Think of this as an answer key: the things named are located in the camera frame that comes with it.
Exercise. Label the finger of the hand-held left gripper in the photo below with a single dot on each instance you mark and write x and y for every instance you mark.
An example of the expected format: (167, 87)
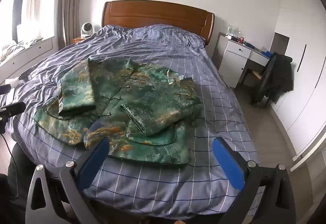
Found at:
(5, 89)
(14, 108)

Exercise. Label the red can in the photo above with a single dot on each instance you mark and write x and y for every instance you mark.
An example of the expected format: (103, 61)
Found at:
(241, 40)

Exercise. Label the person's dark clothing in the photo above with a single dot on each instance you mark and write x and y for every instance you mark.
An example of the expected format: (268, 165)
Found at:
(12, 203)

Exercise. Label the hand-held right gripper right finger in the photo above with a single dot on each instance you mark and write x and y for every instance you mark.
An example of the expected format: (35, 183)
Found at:
(226, 160)

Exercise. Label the pile of light clothes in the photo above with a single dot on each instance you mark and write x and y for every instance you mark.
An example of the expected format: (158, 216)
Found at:
(12, 48)

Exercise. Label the white desk fan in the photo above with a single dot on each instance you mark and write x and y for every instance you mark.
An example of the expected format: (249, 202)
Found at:
(87, 29)

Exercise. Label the wooden nightstand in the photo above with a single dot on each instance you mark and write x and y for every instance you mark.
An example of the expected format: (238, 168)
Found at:
(77, 40)

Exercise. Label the brown curtain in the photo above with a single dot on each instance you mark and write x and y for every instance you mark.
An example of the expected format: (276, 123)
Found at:
(71, 5)

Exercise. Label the white wardrobe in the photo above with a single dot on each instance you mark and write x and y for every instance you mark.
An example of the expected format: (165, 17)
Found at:
(303, 61)

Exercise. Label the glass bottles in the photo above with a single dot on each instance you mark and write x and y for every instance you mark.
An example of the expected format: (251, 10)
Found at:
(232, 31)

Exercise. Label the wooden headboard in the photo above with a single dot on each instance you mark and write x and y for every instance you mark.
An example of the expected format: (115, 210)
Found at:
(152, 16)

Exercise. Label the white window seat cabinet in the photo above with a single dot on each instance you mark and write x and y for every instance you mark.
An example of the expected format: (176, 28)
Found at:
(33, 53)

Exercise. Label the chair with dark coat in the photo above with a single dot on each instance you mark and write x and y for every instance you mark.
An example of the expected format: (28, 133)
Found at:
(280, 76)

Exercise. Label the white desk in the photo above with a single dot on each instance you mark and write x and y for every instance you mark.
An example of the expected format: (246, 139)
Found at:
(235, 61)

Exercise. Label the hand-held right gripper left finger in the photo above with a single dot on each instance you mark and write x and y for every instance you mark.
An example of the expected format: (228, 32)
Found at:
(93, 162)

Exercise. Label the green patterned silk jacket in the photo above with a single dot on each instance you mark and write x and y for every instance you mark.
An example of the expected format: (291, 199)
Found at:
(142, 91)

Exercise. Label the sheer white curtain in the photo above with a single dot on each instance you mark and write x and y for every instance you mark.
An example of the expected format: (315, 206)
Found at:
(31, 7)

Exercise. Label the bed with blue plaid sheet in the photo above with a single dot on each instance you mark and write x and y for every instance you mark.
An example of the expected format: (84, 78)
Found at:
(203, 91)

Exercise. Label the window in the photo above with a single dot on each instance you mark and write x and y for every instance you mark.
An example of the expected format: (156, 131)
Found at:
(10, 15)

